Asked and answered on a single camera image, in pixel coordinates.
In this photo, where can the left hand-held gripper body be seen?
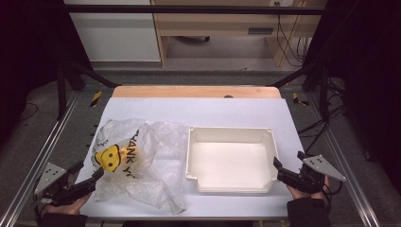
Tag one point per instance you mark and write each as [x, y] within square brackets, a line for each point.
[60, 192]

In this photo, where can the white plastic bin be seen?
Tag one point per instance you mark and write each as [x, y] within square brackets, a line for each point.
[230, 157]

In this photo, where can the dark curtain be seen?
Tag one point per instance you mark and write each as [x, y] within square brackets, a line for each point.
[28, 47]
[369, 63]

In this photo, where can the white cabinet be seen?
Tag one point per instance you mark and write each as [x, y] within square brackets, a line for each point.
[116, 38]

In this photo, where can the yellow and black tape strip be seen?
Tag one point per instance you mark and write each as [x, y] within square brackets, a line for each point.
[96, 98]
[298, 99]

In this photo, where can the aluminium floor rail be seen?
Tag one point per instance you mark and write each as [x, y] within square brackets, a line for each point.
[346, 164]
[38, 164]

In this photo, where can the dark round table grommet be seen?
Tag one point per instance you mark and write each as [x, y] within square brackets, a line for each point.
[228, 96]

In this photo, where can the black horizontal frame bar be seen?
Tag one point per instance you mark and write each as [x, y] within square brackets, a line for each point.
[189, 9]

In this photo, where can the person's left hand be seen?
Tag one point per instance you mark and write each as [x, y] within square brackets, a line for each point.
[67, 208]

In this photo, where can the white table mat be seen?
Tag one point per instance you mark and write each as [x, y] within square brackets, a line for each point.
[201, 113]

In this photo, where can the black frame leg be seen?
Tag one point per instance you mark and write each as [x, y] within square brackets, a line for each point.
[324, 94]
[61, 94]

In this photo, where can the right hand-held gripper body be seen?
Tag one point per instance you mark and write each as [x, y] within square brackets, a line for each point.
[299, 181]

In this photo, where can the clear plastic bag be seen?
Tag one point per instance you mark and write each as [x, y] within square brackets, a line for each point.
[157, 142]

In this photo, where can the light wooden desk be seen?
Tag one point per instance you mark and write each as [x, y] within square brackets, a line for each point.
[214, 23]

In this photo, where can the person's right hand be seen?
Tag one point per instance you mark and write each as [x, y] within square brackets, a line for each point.
[294, 193]

